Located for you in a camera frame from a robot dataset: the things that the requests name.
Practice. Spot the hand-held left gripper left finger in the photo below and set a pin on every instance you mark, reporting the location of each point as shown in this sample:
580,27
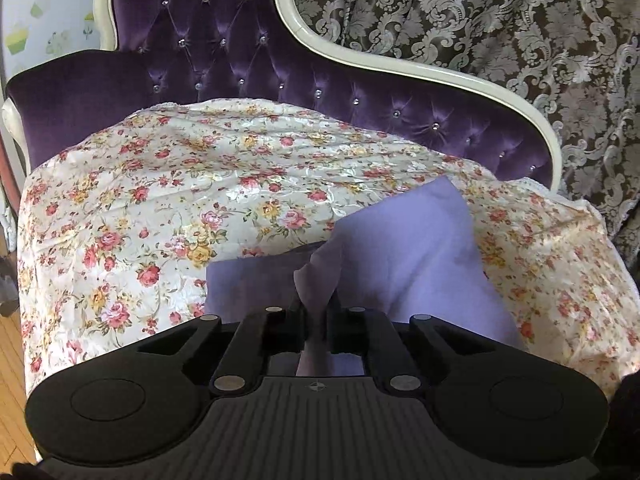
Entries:
296,327

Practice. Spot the floral blanket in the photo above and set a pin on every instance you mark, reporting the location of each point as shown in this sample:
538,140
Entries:
200,170

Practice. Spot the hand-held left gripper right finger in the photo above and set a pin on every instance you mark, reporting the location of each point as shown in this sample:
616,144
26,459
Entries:
337,330

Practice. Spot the purple tufted sofa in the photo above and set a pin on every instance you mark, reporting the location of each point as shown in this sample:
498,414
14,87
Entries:
200,20

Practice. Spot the damask patterned curtain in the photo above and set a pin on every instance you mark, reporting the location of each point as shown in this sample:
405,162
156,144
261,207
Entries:
500,20

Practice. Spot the dark cloth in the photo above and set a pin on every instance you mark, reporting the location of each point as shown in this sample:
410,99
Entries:
625,420

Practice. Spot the purple hooded jacket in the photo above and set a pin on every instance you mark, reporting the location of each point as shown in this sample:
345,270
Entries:
410,250

